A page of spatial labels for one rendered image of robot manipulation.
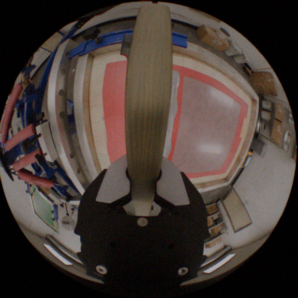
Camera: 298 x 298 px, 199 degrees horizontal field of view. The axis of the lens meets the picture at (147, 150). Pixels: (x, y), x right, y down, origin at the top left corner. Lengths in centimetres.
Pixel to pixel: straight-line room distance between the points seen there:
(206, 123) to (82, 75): 40
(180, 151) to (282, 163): 356
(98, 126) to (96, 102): 7
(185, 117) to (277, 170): 358
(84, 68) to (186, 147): 40
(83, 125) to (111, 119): 9
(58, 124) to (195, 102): 40
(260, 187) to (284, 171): 109
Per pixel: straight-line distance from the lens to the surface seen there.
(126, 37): 25
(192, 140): 30
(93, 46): 32
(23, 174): 72
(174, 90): 25
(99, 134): 29
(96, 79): 30
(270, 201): 389
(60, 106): 30
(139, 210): 15
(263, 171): 373
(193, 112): 28
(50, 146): 33
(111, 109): 26
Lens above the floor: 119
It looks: 61 degrees down
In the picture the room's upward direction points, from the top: 179 degrees clockwise
